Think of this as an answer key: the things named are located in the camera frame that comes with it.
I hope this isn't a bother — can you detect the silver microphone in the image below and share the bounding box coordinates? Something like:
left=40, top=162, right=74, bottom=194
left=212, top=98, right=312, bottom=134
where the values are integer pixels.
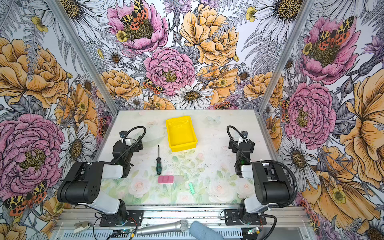
left=136, top=220, right=189, bottom=236

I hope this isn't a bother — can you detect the pink ridged block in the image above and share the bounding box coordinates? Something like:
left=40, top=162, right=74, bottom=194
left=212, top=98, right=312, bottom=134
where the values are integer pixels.
left=158, top=175, right=175, bottom=184

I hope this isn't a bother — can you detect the green black screwdriver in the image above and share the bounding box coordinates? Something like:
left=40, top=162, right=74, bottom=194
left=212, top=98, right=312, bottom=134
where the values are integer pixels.
left=156, top=145, right=162, bottom=176

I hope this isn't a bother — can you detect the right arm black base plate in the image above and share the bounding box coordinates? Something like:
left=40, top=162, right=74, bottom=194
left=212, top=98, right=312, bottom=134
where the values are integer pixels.
left=220, top=209, right=267, bottom=226

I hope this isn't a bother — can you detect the yellow plastic bin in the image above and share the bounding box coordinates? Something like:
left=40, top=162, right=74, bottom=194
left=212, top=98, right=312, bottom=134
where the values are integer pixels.
left=166, top=116, right=198, bottom=153

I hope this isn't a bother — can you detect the small green circuit board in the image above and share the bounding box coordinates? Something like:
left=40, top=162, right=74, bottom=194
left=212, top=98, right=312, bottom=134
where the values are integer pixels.
left=111, top=229, right=137, bottom=239

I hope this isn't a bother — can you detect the aluminium front rail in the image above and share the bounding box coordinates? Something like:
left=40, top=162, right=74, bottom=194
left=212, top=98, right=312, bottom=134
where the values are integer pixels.
left=54, top=205, right=310, bottom=231

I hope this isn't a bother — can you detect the blue grey foam windscreen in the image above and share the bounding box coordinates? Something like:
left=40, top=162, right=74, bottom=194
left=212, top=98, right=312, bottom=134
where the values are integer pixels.
left=189, top=221, right=224, bottom=240

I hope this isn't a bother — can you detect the right green circuit board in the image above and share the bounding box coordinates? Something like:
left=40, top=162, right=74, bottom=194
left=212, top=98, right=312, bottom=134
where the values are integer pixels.
left=247, top=227, right=261, bottom=235

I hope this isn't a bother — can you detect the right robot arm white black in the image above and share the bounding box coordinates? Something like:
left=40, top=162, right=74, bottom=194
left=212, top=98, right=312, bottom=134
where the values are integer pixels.
left=227, top=126, right=298, bottom=217

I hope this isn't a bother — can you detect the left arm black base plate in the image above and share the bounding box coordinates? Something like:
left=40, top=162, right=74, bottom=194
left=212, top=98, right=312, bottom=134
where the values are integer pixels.
left=100, top=210, right=144, bottom=227

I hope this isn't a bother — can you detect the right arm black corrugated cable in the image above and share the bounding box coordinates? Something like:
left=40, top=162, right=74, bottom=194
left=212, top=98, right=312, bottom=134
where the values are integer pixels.
left=257, top=159, right=298, bottom=209

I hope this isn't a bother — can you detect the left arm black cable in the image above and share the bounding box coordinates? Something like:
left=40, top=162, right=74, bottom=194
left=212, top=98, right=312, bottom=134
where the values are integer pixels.
left=111, top=125, right=147, bottom=165

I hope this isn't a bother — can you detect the white clip on rail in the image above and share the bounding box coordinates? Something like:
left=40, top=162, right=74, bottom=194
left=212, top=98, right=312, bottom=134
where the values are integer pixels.
left=74, top=221, right=91, bottom=234

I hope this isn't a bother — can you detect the small green comb piece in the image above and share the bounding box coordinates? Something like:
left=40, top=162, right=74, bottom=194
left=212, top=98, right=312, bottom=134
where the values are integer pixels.
left=188, top=183, right=196, bottom=195

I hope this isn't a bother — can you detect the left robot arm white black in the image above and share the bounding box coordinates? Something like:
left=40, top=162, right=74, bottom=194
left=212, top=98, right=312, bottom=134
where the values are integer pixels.
left=57, top=126, right=147, bottom=226

